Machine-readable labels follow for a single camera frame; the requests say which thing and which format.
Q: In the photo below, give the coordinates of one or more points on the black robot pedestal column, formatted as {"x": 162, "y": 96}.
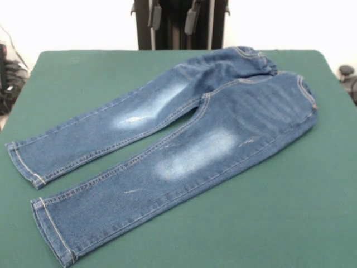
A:
{"x": 178, "y": 36}

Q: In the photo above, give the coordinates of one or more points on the dark green table cloth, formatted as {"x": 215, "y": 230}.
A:
{"x": 251, "y": 209}

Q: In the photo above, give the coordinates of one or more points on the black round-topped device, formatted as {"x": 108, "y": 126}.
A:
{"x": 347, "y": 71}

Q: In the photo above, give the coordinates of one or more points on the blue denim jeans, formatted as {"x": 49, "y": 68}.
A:
{"x": 181, "y": 139}

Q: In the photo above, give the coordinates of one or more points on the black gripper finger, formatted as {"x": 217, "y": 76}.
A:
{"x": 154, "y": 16}
{"x": 192, "y": 22}

